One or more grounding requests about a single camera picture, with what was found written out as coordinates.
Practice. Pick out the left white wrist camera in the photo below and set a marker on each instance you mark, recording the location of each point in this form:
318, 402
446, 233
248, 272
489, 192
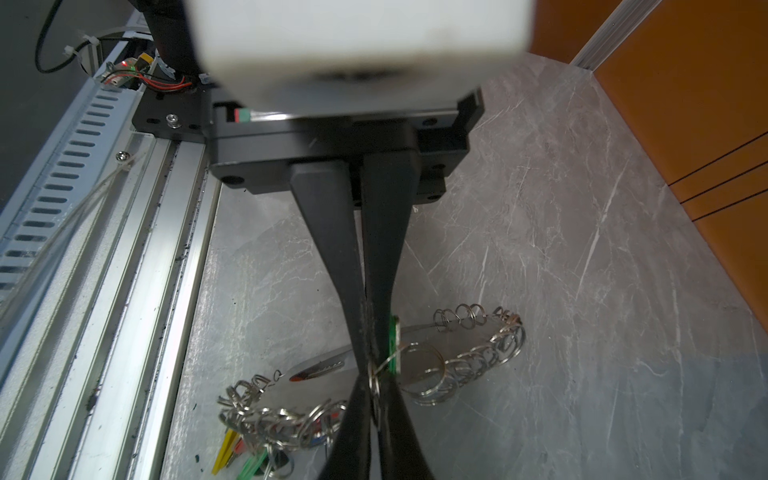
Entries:
318, 58

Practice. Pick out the aluminium front rail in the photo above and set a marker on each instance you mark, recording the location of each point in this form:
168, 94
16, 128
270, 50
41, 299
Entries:
102, 250

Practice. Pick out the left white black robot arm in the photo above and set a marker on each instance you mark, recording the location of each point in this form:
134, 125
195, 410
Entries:
162, 30

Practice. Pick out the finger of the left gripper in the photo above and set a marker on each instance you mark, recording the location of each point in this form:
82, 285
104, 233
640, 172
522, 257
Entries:
323, 193
389, 185

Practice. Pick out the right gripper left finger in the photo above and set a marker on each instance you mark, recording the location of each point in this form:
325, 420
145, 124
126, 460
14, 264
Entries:
350, 455

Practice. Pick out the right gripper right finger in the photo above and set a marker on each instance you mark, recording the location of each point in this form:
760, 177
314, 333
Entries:
400, 454

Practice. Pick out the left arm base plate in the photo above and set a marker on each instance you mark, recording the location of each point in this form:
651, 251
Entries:
171, 116

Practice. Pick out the bunch of coloured keys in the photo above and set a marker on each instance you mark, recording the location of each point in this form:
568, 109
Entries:
232, 449

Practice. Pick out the green key tag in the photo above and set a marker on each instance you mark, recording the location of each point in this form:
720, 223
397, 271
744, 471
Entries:
393, 361

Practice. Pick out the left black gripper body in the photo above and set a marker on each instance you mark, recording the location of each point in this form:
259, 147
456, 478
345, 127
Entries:
254, 151

